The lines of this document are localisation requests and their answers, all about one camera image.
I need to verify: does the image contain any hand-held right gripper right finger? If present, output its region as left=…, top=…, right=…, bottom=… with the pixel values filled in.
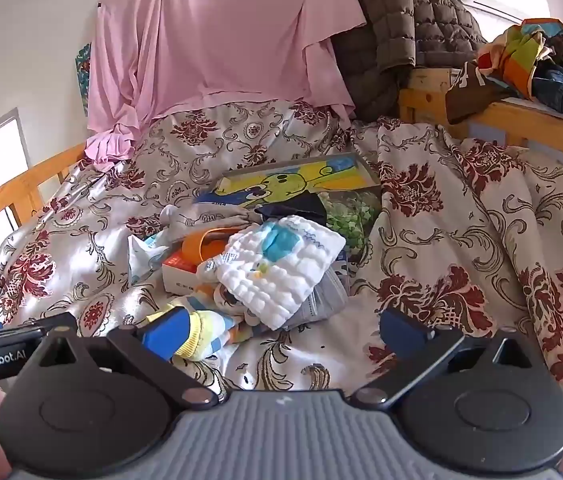
left=351, top=308, right=537, bottom=407

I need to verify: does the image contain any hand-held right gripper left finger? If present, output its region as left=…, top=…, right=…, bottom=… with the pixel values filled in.
left=26, top=306, right=217, bottom=410

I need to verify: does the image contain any blue yellow striped sock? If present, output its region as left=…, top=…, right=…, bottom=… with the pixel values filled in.
left=146, top=295, right=272, bottom=361

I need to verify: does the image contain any grey cloth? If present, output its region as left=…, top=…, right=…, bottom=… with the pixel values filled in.
left=281, top=267, right=349, bottom=331

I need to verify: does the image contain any orange cloth band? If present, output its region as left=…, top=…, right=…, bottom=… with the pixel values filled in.
left=182, top=227, right=242, bottom=266

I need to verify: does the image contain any white quilted cloth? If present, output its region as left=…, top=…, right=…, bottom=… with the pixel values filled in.
left=196, top=215, right=347, bottom=331

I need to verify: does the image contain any grey printed towel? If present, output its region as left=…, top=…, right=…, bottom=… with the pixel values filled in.
left=159, top=205, right=262, bottom=246

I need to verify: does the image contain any black cloth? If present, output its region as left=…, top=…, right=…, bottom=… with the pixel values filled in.
left=254, top=195, right=332, bottom=231

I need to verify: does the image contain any grey tray with cartoon picture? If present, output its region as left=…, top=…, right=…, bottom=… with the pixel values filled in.
left=196, top=152, right=382, bottom=216

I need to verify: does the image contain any orange and white box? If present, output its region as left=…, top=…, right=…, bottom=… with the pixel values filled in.
left=162, top=237, right=227, bottom=296

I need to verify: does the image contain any white light blue packet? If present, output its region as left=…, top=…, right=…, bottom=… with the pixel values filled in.
left=126, top=232, right=172, bottom=286

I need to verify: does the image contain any bag of green candies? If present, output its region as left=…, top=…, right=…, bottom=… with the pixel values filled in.
left=321, top=190, right=382, bottom=263

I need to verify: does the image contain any floral satin bedspread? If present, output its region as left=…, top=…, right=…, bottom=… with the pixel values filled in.
left=0, top=100, right=563, bottom=411

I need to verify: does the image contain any wooden bed railing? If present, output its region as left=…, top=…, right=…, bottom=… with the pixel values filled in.
left=0, top=142, right=87, bottom=271

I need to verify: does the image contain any orange green colourful clothing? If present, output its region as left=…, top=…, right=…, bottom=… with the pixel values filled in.
left=476, top=19, right=563, bottom=101

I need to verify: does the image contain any pink bed sheet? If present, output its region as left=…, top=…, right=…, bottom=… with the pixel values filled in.
left=84, top=0, right=368, bottom=166

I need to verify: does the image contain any brown quilted jacket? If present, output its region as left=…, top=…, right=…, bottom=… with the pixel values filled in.
left=331, top=0, right=487, bottom=121

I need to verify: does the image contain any wooden bed frame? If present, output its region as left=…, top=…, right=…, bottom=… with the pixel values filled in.
left=399, top=67, right=563, bottom=176

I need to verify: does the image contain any teal wall poster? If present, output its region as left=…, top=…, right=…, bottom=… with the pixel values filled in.
left=76, top=42, right=93, bottom=116

